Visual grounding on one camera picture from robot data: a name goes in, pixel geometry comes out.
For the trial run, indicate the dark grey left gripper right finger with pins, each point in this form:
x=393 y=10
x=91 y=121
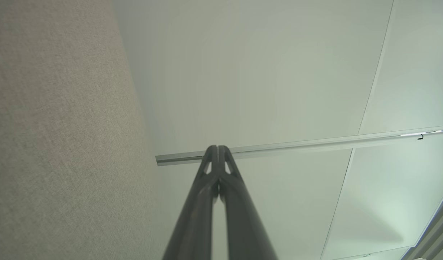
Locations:
x=243 y=224

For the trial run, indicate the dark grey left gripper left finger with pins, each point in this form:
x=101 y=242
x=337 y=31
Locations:
x=194 y=216

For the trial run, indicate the horizontal aluminium rail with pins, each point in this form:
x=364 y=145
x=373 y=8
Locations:
x=297 y=145

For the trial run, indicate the grey frame bar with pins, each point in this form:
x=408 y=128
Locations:
x=436 y=231

